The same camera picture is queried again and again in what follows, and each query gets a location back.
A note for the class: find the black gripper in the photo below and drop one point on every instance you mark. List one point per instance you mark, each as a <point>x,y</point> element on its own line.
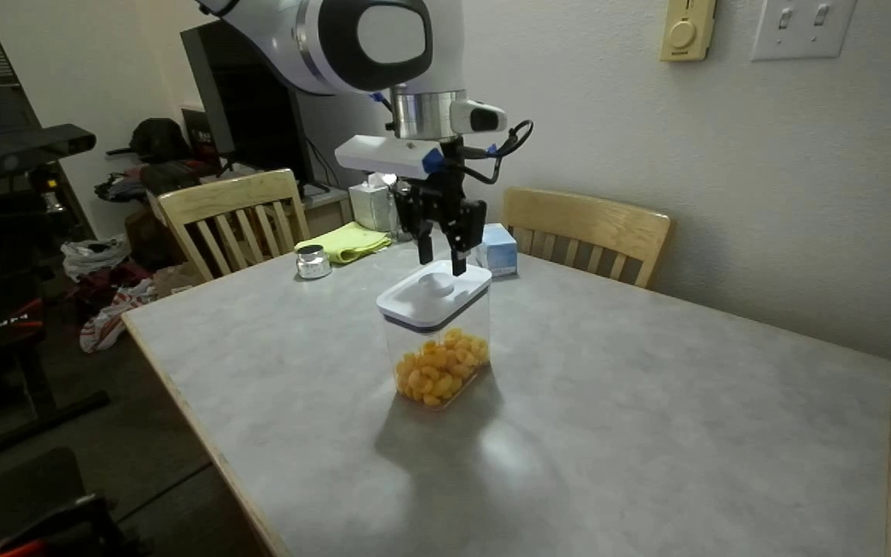
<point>442,195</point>

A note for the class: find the white rectangular container lid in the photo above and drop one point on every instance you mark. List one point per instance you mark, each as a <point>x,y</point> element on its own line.
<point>435,296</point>

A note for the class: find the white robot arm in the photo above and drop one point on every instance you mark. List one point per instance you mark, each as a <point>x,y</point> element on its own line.
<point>293,42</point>

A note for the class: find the clear plastic food container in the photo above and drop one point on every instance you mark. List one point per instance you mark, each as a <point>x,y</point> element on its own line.
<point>412,338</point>

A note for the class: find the small light blue box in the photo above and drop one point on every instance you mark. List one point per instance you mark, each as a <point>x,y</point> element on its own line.
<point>499,251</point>

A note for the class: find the green cloth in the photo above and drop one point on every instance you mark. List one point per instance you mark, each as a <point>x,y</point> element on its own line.
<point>355,242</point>

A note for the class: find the wooden chair with slats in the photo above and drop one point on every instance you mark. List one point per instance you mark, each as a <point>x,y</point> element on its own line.
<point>589,220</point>
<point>229,195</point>

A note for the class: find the black monitor screen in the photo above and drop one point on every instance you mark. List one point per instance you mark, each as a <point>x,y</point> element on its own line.
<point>247,119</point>

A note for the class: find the red and white clothes pile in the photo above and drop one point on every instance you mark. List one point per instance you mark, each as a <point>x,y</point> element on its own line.
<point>117,305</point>

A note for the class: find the black equipment stand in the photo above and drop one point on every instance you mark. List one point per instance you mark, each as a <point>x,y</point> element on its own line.
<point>24,392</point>

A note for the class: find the black and red bag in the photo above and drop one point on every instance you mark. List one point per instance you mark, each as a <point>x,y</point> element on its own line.
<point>62,530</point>

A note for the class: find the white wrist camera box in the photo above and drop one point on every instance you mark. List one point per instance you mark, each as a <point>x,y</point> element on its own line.
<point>386,156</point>

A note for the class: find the black stereo camera bar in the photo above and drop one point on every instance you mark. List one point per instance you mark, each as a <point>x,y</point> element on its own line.
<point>37,146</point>

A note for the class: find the white light switch plate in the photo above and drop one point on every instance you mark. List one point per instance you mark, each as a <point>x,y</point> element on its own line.
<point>802,30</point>

